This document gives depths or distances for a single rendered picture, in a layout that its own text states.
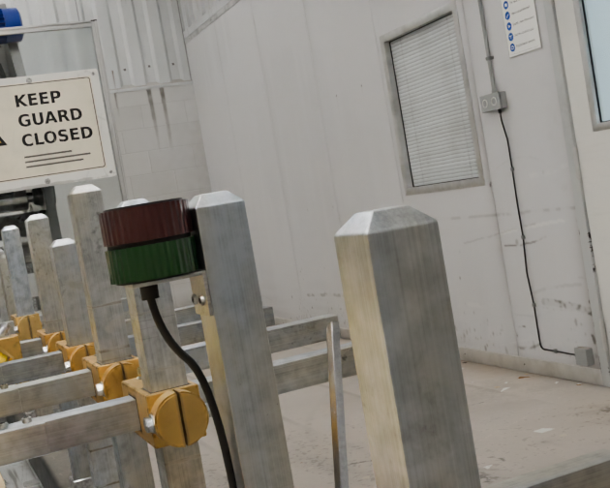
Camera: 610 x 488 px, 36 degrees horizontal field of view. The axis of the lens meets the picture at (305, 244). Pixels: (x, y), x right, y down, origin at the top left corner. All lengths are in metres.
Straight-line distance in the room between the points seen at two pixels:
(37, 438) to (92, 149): 2.09
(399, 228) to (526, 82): 4.37
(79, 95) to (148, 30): 6.81
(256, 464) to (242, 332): 0.09
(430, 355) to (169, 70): 9.35
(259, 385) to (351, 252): 0.25
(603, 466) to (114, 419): 0.44
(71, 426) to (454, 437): 0.55
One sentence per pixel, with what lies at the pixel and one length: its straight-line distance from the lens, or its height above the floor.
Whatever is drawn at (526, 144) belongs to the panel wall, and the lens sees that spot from 4.82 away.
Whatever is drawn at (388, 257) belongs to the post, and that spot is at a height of 1.09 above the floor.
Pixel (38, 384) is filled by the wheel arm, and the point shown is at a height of 0.96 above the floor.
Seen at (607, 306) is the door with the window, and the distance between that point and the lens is 4.56.
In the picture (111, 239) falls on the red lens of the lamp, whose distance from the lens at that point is 0.62.
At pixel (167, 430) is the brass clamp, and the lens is 0.87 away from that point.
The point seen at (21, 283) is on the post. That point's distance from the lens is 2.12.
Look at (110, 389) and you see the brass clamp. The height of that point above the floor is 0.95.
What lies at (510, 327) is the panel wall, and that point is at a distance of 5.22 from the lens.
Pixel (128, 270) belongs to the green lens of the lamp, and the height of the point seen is 1.10.
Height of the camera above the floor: 1.13
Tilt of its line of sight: 3 degrees down
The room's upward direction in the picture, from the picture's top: 10 degrees counter-clockwise
